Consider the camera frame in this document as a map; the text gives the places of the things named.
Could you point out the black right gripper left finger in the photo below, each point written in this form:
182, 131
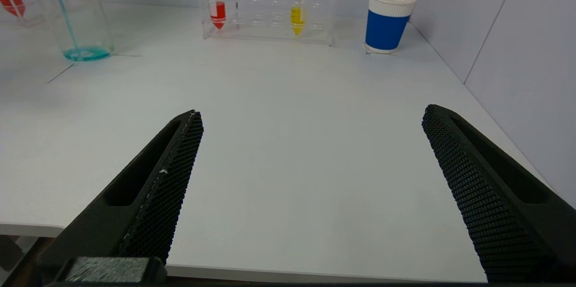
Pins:
148, 197

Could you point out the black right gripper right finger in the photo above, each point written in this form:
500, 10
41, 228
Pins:
499, 206

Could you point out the clear glass beaker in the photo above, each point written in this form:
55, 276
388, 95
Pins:
85, 53

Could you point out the blue white paper cup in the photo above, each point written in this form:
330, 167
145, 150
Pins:
387, 28

